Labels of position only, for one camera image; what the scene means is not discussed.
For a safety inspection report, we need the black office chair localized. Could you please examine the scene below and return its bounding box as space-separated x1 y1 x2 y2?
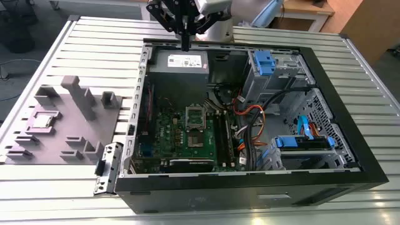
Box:
0 0 40 54

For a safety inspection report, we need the thick black cable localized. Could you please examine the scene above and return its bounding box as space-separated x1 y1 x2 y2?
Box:
241 86 314 171

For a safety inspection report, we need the grey metal drive cage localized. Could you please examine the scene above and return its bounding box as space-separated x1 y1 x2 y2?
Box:
242 49 316 113

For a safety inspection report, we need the pale blue teach pendant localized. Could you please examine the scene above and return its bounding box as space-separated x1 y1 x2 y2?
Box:
250 0 282 28

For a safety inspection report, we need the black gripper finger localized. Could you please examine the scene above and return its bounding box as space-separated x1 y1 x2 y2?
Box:
185 4 224 52
145 1 186 51

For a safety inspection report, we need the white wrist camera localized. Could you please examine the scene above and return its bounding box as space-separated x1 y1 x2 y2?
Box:
198 0 232 15

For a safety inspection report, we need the hinged metal slot bracket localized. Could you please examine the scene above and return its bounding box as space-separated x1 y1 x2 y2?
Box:
92 142 124 196

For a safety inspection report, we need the yellow power wire bundle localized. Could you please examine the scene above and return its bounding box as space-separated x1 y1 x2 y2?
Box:
202 97 225 113

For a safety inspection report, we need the pale blue flat cable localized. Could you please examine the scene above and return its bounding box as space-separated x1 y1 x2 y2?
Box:
254 150 274 171

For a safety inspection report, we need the black graphics card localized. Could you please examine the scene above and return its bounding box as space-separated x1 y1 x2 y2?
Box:
161 158 216 174

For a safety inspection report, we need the grey parts rack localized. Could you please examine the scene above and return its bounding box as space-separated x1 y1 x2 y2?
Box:
4 75 124 166

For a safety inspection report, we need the orange wire bundle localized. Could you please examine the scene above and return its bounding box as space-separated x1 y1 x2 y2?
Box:
233 105 269 152

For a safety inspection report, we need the grey power supply unit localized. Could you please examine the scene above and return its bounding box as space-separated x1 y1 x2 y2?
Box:
145 49 210 104

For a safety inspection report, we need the hard disk in blue carrier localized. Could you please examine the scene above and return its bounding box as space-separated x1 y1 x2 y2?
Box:
272 135 336 151

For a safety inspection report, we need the black PC case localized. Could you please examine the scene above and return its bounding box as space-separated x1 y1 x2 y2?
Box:
113 37 390 214

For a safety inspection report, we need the wooden desk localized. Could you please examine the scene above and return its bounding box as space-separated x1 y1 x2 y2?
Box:
274 0 336 32

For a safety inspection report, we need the metal socket cover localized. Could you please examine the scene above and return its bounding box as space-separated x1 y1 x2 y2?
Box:
185 103 206 131

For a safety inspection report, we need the silver CPU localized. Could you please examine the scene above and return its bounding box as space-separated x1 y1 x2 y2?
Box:
33 114 56 128

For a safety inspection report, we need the green RAM stick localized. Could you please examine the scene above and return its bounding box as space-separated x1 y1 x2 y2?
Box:
222 111 237 167

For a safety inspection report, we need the blue plastic drive latch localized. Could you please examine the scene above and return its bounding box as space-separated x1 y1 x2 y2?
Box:
254 51 277 76

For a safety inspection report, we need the blue flat data cable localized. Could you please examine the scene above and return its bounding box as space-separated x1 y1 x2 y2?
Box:
296 115 314 140

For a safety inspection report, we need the wooden cabinet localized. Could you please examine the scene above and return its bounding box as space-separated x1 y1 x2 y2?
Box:
320 0 400 68

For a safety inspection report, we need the green motherboard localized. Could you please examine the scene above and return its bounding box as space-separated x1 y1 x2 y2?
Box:
133 103 248 174

